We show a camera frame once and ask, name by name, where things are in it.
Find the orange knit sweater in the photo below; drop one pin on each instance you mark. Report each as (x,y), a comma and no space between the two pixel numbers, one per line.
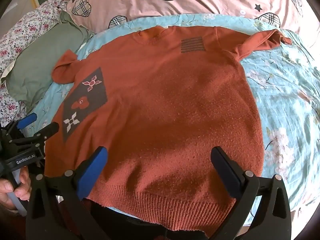
(160,110)

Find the light blue floral bedsheet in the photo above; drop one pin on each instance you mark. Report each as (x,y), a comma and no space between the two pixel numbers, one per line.
(287,100)

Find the person's left hand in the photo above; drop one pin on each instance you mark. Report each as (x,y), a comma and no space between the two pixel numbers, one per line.
(20,187)

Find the green pillow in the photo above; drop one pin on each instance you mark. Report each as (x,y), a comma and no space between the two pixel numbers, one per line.
(47,55)

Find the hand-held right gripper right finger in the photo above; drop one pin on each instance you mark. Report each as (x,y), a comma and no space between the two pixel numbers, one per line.
(231,180)

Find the white floral print bedding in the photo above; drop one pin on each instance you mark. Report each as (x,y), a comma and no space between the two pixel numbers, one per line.
(15,37)

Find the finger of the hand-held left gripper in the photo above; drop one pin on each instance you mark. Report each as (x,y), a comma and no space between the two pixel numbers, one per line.
(48,130)
(28,120)

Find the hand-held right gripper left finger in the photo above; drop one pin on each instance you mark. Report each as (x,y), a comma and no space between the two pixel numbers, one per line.
(94,166)

